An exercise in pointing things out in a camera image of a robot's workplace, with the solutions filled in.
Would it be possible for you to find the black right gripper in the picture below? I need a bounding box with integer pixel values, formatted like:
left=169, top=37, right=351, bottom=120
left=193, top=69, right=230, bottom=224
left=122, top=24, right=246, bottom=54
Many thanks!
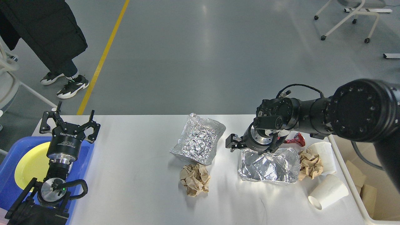
left=225, top=123, right=286, bottom=155

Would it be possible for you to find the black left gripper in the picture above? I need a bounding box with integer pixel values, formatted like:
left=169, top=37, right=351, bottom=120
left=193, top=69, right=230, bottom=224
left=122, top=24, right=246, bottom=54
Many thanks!
left=39, top=101, right=101, bottom=163

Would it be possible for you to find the foil tray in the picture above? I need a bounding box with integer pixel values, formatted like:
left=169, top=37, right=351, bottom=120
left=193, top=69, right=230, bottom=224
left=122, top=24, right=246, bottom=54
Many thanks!
left=238, top=147, right=300, bottom=185
left=170, top=113, right=226, bottom=166

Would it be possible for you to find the yellow-green plastic plate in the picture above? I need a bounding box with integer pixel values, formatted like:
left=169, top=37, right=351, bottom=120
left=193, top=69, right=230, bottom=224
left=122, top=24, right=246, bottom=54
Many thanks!
left=14, top=141, right=51, bottom=189

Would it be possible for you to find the brown paper bag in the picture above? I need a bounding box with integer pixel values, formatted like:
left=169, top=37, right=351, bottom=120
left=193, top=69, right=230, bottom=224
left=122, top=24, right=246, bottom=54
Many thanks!
left=345, top=160, right=378, bottom=218

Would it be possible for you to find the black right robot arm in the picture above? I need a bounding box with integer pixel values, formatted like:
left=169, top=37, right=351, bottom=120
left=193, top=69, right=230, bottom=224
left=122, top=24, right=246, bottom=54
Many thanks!
left=226, top=79, right=400, bottom=189

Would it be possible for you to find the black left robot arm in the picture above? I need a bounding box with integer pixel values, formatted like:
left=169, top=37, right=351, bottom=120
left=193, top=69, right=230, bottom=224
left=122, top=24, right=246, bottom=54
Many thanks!
left=5, top=102, right=101, bottom=225

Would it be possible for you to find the crushed red soda can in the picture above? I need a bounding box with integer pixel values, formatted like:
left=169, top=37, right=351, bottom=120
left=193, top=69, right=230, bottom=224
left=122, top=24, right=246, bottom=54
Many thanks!
left=283, top=132, right=306, bottom=147

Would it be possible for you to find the small crumpled brown paper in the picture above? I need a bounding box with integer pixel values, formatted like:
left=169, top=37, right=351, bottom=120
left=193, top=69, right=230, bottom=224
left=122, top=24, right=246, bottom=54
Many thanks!
left=298, top=150, right=324, bottom=181

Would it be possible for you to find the crumpled brown paper ball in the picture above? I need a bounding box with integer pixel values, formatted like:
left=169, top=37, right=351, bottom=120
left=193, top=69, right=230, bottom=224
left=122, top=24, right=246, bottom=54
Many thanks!
left=180, top=163, right=211, bottom=197

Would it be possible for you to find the white chair leg left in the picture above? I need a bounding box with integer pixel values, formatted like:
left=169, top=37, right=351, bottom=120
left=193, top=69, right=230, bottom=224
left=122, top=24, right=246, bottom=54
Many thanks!
left=0, top=36, right=58, bottom=157

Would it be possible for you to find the blue plastic tray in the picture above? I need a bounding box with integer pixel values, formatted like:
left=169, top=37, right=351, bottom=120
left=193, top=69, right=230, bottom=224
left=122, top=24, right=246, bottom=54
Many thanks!
left=0, top=136, right=94, bottom=225

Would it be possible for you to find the white paper cup lying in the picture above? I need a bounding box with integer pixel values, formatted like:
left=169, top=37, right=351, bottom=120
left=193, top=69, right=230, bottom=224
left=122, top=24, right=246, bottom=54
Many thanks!
left=308, top=174, right=349, bottom=210

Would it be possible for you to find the person in black coat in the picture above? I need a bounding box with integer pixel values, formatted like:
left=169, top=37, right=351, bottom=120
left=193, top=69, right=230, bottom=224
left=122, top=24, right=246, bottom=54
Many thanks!
left=0, top=0, right=89, bottom=99

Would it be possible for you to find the cream plastic bin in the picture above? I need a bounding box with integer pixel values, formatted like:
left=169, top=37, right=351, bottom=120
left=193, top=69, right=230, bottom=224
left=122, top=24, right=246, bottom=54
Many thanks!
left=328, top=135, right=399, bottom=225

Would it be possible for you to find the white bar on floor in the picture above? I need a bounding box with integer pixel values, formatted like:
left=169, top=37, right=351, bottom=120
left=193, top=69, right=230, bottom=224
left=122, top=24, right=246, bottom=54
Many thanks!
left=383, top=53, right=400, bottom=59

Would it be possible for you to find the white office chair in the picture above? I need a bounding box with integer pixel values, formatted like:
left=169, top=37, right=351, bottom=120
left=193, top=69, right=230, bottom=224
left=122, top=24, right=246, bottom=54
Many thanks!
left=320, top=0, right=393, bottom=43

